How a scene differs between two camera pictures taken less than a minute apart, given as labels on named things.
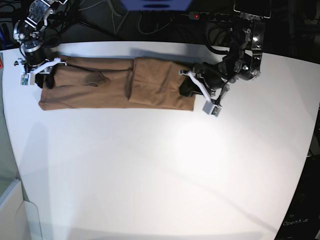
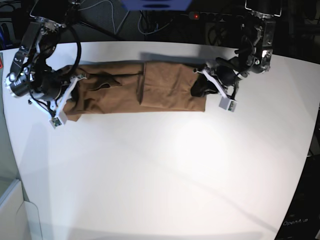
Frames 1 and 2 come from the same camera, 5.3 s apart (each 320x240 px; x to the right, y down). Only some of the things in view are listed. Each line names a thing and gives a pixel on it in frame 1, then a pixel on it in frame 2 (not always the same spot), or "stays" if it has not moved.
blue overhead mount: (156, 5) stays
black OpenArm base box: (302, 220) stays
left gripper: (41, 74) to (53, 109)
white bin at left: (19, 219) stays
